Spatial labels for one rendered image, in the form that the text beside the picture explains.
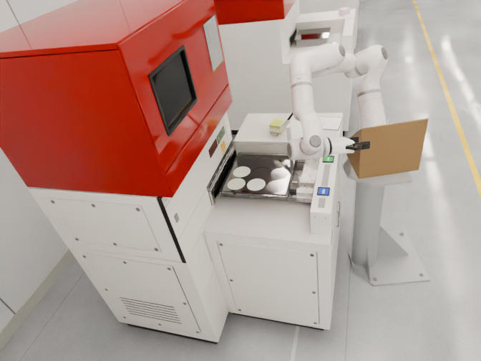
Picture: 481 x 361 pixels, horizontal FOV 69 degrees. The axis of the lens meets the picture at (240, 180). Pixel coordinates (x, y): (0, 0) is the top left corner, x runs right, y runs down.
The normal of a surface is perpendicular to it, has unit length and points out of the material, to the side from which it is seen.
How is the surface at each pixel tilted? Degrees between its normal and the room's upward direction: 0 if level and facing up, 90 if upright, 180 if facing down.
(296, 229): 0
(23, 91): 90
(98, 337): 0
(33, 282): 90
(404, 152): 90
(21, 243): 90
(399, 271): 0
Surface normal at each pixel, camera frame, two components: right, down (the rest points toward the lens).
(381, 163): 0.04, 0.61
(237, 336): -0.15, -0.78
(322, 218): -0.27, 0.62
